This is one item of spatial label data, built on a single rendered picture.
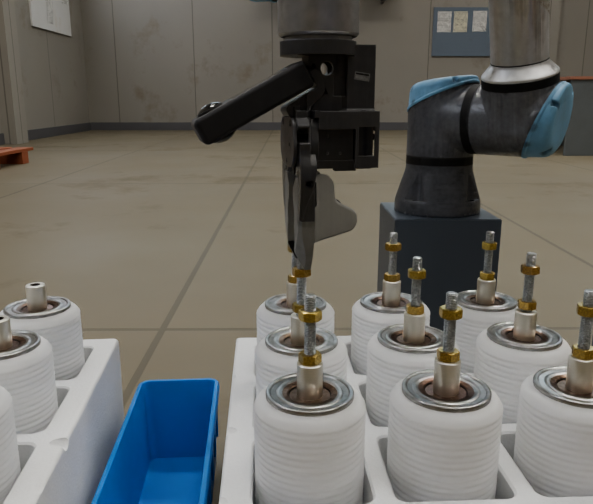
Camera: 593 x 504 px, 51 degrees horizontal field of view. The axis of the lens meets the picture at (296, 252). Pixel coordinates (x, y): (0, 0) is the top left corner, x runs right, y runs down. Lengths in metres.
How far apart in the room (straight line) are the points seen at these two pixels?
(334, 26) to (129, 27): 9.76
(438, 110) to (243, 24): 9.03
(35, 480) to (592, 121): 5.78
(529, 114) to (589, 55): 9.98
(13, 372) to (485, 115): 0.76
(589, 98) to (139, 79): 6.65
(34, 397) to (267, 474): 0.26
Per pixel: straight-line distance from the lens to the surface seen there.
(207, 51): 10.06
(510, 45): 1.01
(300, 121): 0.57
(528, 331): 0.69
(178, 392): 0.89
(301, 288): 0.63
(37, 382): 0.68
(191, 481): 0.89
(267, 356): 0.63
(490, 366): 0.68
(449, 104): 1.07
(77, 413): 0.70
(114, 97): 10.33
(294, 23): 0.58
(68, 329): 0.78
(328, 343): 0.64
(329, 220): 0.59
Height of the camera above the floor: 0.50
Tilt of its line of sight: 14 degrees down
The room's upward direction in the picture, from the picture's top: straight up
